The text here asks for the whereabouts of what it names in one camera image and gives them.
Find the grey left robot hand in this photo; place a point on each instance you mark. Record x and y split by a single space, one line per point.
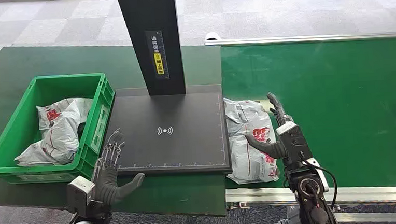
107 185

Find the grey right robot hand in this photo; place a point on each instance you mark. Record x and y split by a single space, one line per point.
272 149

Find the grey mailer package red print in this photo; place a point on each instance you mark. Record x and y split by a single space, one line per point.
250 156

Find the crumpled grey mailer package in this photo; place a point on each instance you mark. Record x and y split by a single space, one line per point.
60 133

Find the green conveyor belt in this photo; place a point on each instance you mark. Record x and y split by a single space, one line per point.
339 109

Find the black inbound scanner machine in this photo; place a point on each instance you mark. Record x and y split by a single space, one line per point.
172 137

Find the aluminium conveyor support bar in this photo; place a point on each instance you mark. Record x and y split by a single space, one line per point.
376 217

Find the white conveyor roller end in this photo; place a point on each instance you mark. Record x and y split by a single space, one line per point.
212 36

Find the green plastic crate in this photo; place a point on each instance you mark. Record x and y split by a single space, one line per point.
23 132

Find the yellow and white scanner label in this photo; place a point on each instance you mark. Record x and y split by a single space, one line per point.
157 55

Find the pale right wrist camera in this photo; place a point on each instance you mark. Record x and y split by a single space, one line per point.
294 141

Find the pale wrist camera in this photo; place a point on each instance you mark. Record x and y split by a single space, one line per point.
80 194
294 141

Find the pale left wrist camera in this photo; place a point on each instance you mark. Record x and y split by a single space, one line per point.
80 194

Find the wide aluminium conveyor rail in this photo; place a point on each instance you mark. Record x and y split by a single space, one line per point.
371 195

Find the thin aluminium conveyor rail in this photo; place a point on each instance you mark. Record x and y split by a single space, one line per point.
310 38

